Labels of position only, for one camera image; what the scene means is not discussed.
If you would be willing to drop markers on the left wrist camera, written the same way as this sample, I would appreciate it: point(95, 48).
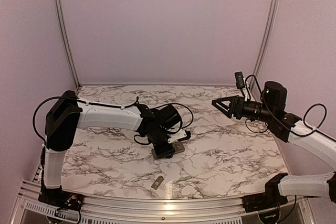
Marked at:
point(179, 136)

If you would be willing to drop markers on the left aluminium frame post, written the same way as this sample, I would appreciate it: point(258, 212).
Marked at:
point(66, 43)

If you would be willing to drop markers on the aluminium frame post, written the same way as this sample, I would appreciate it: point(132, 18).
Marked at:
point(66, 43)
point(270, 21)

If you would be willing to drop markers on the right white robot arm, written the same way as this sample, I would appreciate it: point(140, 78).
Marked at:
point(291, 129)

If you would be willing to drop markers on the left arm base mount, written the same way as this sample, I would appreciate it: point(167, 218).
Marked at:
point(61, 199)

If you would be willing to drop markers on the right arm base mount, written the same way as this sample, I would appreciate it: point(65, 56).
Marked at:
point(262, 201)

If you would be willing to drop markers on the right aluminium frame post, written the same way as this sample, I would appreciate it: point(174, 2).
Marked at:
point(270, 21)

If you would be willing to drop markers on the front aluminium rail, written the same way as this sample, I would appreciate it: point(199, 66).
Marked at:
point(104, 209)

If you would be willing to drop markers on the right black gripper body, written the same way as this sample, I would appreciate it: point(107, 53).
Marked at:
point(239, 112)

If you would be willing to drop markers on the grey remote control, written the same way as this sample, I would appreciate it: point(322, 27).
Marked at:
point(179, 147)

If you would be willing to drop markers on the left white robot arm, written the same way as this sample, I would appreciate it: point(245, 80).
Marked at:
point(162, 126)

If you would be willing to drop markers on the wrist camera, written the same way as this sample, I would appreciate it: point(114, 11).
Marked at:
point(179, 136)
point(241, 85)

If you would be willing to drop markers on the grey battery cover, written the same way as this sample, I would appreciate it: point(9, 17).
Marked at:
point(157, 182)

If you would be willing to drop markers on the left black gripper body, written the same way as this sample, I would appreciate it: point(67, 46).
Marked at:
point(161, 151)

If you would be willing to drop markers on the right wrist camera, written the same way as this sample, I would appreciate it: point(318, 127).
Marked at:
point(241, 85)

